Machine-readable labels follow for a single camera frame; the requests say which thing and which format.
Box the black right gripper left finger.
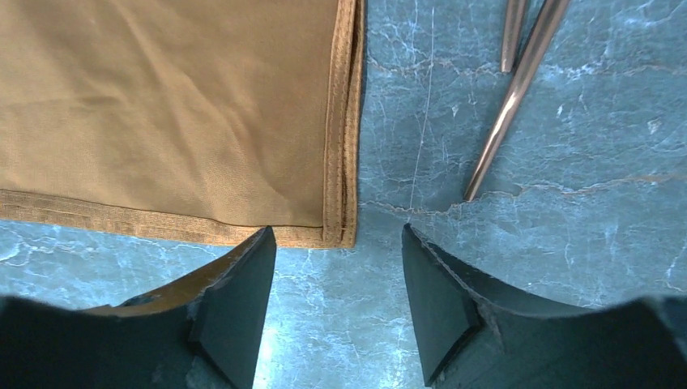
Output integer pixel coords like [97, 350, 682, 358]
[1, 227, 277, 388]

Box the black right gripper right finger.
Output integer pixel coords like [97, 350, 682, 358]
[402, 224, 686, 388]

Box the orange cloth napkin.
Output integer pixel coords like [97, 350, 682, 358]
[1, 1, 365, 248]

